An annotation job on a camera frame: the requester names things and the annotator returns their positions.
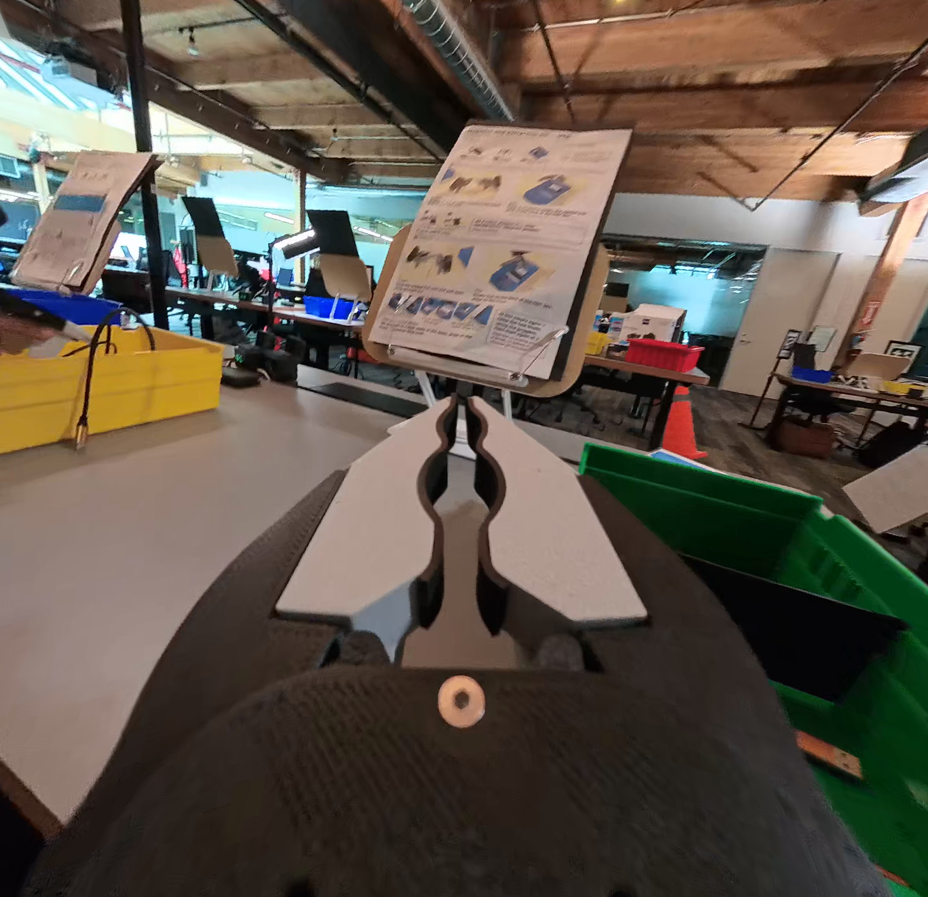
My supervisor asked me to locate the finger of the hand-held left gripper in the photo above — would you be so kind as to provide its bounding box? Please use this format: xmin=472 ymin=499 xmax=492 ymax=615
xmin=0 ymin=308 xmax=94 ymax=361

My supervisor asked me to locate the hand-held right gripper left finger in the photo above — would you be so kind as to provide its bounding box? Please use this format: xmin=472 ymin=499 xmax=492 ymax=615
xmin=275 ymin=397 xmax=459 ymax=662

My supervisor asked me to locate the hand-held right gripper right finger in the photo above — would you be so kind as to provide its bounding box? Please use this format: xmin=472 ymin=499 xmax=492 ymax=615
xmin=467 ymin=397 xmax=648 ymax=637

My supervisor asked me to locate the yellow plastic bin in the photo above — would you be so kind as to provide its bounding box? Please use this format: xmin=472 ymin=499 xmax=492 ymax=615
xmin=0 ymin=324 xmax=224 ymax=454

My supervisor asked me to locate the green plastic bin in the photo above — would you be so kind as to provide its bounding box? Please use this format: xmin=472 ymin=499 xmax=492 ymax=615
xmin=580 ymin=443 xmax=928 ymax=897

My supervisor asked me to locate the grey desk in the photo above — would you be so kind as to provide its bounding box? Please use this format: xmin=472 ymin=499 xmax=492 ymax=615
xmin=0 ymin=364 xmax=653 ymax=833

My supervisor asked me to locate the blue plastic bin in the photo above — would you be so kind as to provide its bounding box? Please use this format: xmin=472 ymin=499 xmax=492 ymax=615
xmin=0 ymin=288 xmax=121 ymax=326

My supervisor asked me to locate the brown cardboard document stand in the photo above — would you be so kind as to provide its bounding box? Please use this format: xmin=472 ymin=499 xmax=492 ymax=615
xmin=11 ymin=151 xmax=162 ymax=296

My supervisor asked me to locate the orange traffic cone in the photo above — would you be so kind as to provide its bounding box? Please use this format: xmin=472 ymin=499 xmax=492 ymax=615
xmin=661 ymin=385 xmax=709 ymax=461

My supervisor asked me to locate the black backdrop board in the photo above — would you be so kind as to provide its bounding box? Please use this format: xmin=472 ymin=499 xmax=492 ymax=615
xmin=181 ymin=197 xmax=240 ymax=279
xmin=306 ymin=210 xmax=375 ymax=303

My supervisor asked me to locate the wooden workbench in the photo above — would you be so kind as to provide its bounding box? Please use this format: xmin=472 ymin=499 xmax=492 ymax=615
xmin=583 ymin=353 xmax=711 ymax=450

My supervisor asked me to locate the red plastic bin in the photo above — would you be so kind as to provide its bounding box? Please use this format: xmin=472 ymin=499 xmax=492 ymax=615
xmin=625 ymin=338 xmax=704 ymax=373

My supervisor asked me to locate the blue storage bin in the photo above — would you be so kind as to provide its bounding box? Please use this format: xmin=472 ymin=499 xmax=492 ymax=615
xmin=303 ymin=295 xmax=363 ymax=324

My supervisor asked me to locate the black bin divider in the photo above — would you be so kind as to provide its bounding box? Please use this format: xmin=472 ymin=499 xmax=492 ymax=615
xmin=681 ymin=555 xmax=907 ymax=702

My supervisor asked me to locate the white cardboard box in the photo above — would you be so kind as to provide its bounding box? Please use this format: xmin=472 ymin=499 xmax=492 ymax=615
xmin=620 ymin=304 xmax=687 ymax=343

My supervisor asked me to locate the document stand with instruction sheet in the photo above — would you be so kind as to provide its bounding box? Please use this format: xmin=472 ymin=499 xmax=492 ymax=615
xmin=362 ymin=122 xmax=633 ymax=470

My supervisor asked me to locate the grey cardboard sheet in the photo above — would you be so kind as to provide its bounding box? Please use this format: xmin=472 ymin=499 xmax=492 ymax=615
xmin=843 ymin=443 xmax=928 ymax=535

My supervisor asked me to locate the black desk cable cover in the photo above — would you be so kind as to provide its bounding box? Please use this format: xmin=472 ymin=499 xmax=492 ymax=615
xmin=319 ymin=381 xmax=430 ymax=416

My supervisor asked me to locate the long spiral ventilation duct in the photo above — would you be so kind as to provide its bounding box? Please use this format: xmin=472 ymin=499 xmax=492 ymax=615
xmin=383 ymin=0 xmax=517 ymax=123

